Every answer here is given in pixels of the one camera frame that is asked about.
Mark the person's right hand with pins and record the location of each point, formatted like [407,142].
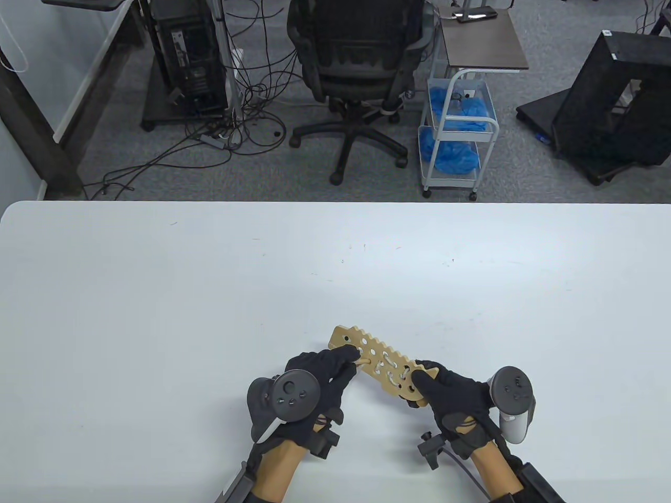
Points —
[456,398]

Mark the person's left hand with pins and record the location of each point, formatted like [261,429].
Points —
[320,377]

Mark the wooden lacing needle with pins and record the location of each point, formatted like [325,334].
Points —
[363,362]

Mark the wooden crocodile lacing toy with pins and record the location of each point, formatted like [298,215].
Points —
[343,338]

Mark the person's left forearm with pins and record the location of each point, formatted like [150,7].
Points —
[280,469]

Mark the black forearm sensor pack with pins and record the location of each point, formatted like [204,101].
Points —
[236,484]
[540,484]

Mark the person's right forearm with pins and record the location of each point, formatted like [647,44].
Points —
[495,471]

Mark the grey and white controller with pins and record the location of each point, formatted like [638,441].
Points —
[293,395]
[513,393]

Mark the blue plastic bag pile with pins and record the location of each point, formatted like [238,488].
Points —
[451,157]
[472,110]

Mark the white utility cart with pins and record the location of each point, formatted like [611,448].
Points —
[487,126]

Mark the black wheeled platform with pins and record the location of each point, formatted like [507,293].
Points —
[540,112]

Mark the black office chair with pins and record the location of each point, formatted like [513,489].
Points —
[361,63]

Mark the white power strip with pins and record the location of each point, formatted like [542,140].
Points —
[237,57]

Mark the black computer tower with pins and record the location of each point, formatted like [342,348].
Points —
[188,57]

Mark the brown side table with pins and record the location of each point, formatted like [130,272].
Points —
[482,47]

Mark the white panel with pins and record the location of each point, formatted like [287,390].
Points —
[89,78]

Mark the black phone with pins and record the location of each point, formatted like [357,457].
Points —
[474,17]

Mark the black monitor stand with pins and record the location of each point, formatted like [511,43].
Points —
[84,3]

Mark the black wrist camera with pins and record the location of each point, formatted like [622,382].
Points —
[325,443]
[432,450]

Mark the black open frame box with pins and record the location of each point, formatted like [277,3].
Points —
[592,105]

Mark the silver aluminium post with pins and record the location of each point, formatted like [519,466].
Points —
[226,52]

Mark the dark desk frame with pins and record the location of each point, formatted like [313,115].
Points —
[31,131]

